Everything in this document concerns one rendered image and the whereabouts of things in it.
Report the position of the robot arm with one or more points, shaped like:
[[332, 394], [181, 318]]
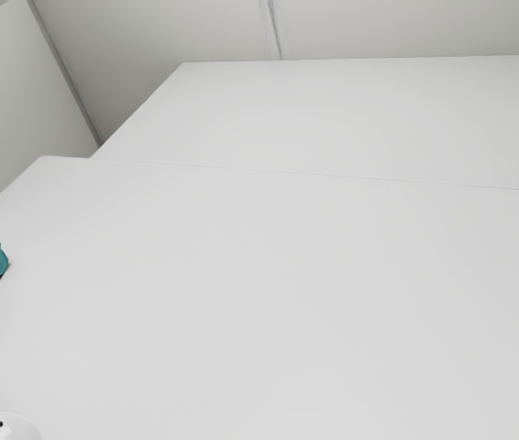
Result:
[[5, 428]]

